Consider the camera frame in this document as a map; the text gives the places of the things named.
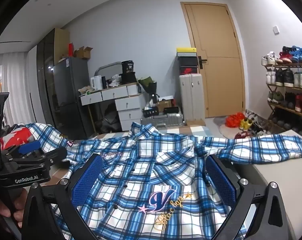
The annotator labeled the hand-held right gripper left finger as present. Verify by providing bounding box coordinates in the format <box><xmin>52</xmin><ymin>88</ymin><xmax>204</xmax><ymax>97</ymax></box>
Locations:
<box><xmin>21</xmin><ymin>153</ymin><xmax>104</xmax><ymax>240</ymax></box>

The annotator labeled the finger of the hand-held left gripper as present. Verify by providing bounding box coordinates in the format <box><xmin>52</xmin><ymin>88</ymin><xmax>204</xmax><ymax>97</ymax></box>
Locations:
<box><xmin>1</xmin><ymin>141</ymin><xmax>41</xmax><ymax>159</ymax></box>
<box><xmin>16</xmin><ymin>147</ymin><xmax>68</xmax><ymax>167</ymax></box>

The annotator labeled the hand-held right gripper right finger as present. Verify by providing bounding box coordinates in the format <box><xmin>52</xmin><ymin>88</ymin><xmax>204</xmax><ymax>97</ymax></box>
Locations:
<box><xmin>205</xmin><ymin>154</ymin><xmax>289</xmax><ymax>240</ymax></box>

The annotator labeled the blue plaid shirt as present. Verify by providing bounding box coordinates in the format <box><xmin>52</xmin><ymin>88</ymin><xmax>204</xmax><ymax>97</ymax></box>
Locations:
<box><xmin>23</xmin><ymin>122</ymin><xmax>302</xmax><ymax>240</ymax></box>

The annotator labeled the red white cloth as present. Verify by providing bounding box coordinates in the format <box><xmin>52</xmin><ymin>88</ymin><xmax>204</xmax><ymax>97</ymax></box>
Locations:
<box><xmin>0</xmin><ymin>127</ymin><xmax>34</xmax><ymax>150</ymax></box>

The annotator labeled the grey floor mat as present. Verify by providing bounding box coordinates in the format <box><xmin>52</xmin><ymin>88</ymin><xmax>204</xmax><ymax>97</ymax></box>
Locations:
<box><xmin>213</xmin><ymin>116</ymin><xmax>241</xmax><ymax>138</ymax></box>

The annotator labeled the checked bed cover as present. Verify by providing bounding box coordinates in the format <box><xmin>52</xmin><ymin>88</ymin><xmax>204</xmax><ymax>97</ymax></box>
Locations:
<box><xmin>45</xmin><ymin>124</ymin><xmax>209</xmax><ymax>187</ymax></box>

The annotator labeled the row of shoes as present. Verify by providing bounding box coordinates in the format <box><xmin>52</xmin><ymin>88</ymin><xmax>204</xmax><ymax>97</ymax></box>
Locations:
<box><xmin>235</xmin><ymin>112</ymin><xmax>271</xmax><ymax>139</ymax></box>

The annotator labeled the white curtain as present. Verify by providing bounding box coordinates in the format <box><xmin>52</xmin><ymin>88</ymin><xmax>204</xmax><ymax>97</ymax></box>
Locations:
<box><xmin>0</xmin><ymin>52</ymin><xmax>36</xmax><ymax>125</ymax></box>

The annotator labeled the orange plastic bag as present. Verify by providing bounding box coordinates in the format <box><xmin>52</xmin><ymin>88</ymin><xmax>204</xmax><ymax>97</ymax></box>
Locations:
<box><xmin>225</xmin><ymin>112</ymin><xmax>244</xmax><ymax>128</ymax></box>

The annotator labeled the dark refrigerator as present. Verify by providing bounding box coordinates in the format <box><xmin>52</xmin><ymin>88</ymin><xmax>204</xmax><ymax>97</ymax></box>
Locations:
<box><xmin>52</xmin><ymin>57</ymin><xmax>95</xmax><ymax>139</ymax></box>

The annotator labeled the dark wardrobe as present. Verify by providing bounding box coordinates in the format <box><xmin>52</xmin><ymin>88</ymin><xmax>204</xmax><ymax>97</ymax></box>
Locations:
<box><xmin>36</xmin><ymin>28</ymin><xmax>70</xmax><ymax>133</ymax></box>

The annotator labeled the silver suitcase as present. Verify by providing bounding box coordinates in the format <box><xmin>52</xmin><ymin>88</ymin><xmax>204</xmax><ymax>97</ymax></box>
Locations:
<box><xmin>140</xmin><ymin>112</ymin><xmax>184</xmax><ymax>130</ymax></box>

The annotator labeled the white electric kettle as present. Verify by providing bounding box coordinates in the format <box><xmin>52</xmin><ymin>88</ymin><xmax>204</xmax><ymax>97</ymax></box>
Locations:
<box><xmin>90</xmin><ymin>75</ymin><xmax>103</xmax><ymax>90</ymax></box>

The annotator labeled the white drawer desk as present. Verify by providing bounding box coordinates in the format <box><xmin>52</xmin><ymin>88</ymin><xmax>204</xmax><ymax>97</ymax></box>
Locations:
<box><xmin>80</xmin><ymin>82</ymin><xmax>148</xmax><ymax>132</ymax></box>

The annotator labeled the white upright suitcase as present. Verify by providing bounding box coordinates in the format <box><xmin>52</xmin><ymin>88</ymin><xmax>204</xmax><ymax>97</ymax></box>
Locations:
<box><xmin>179</xmin><ymin>74</ymin><xmax>206</xmax><ymax>125</ymax></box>

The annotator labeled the brown cardboard box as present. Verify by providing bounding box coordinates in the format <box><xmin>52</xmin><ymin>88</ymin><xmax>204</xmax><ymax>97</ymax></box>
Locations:
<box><xmin>156</xmin><ymin>99</ymin><xmax>173</xmax><ymax>112</ymax></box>

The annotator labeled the open cardboard box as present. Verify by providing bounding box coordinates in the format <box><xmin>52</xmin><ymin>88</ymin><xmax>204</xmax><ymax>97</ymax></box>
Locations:
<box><xmin>75</xmin><ymin>46</ymin><xmax>93</xmax><ymax>60</ymax></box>

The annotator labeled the black round container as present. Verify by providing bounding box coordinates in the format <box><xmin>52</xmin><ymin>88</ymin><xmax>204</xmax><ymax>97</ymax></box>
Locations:
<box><xmin>119</xmin><ymin>60</ymin><xmax>136</xmax><ymax>84</ymax></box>

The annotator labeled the stack of shoe boxes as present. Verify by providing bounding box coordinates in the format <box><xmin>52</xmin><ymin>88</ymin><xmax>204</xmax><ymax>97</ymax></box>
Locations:
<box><xmin>176</xmin><ymin>47</ymin><xmax>198</xmax><ymax>75</ymax></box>

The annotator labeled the wooden door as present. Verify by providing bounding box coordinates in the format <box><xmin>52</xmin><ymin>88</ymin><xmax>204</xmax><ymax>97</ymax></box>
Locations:
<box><xmin>180</xmin><ymin>2</ymin><xmax>246</xmax><ymax>118</ymax></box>

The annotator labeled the grey metal frame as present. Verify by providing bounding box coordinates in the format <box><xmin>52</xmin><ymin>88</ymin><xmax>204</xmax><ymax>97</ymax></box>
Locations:
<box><xmin>94</xmin><ymin>62</ymin><xmax>123</xmax><ymax>80</ymax></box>

